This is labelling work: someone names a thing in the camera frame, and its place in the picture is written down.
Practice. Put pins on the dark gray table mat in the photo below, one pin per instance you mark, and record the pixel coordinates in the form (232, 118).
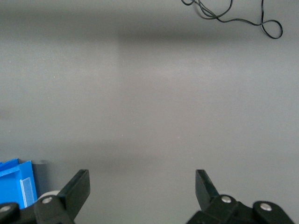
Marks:
(149, 93)

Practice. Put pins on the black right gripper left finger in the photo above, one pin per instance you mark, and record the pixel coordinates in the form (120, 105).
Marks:
(74, 191)

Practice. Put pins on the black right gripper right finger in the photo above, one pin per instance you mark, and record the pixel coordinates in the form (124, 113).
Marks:
(205, 193)

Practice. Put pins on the blue plastic storage bin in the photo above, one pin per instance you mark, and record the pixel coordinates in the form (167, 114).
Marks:
(11, 184)

